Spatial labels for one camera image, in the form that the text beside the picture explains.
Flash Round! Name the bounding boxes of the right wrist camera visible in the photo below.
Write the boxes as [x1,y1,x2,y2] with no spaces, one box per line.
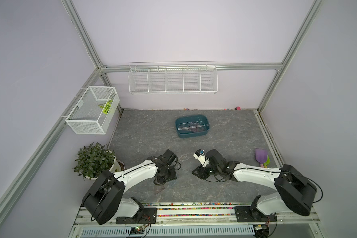
[193,149,226,168]

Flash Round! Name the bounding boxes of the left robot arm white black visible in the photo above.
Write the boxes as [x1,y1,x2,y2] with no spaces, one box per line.
[82,155,178,225]

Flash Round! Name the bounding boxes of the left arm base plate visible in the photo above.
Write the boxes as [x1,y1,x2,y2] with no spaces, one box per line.
[116,208,157,225]

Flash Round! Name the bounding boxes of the circuit board right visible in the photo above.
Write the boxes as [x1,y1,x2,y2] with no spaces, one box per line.
[253,225,270,238]

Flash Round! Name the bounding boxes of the potted green plant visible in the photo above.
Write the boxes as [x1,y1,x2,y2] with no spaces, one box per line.
[73,142,124,180]

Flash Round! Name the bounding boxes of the white vent grille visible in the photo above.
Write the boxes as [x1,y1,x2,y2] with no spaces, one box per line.
[79,225,255,238]

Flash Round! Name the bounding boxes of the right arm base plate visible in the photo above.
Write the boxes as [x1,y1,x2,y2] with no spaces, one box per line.
[235,206,277,224]

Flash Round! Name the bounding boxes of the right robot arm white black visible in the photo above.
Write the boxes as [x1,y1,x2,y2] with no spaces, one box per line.
[192,161,317,219]

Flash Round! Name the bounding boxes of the green leaf toy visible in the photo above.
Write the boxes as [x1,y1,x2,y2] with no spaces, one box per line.
[99,100,113,115]

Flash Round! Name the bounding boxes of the white mesh basket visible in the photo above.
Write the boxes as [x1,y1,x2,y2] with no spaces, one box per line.
[65,86,120,135]

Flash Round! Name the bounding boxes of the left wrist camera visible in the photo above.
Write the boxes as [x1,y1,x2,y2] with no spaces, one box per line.
[160,149,177,165]

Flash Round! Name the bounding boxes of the circuit board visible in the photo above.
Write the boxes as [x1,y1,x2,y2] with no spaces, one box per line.
[129,227,144,237]
[253,225,270,238]

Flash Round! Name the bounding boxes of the white wire wall shelf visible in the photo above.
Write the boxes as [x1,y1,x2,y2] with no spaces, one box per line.
[128,62,218,94]

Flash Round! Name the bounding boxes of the teal plastic storage box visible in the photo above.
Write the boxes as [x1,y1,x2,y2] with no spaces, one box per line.
[175,115,210,139]

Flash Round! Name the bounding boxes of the clear straight ruler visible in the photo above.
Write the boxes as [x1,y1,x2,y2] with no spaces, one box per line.
[178,127,206,133]

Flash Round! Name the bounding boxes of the circuit board left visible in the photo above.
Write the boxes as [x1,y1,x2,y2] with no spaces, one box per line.
[129,227,144,237]

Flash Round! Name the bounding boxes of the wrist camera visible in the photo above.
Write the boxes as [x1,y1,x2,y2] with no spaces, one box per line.
[193,149,226,168]
[160,149,177,165]

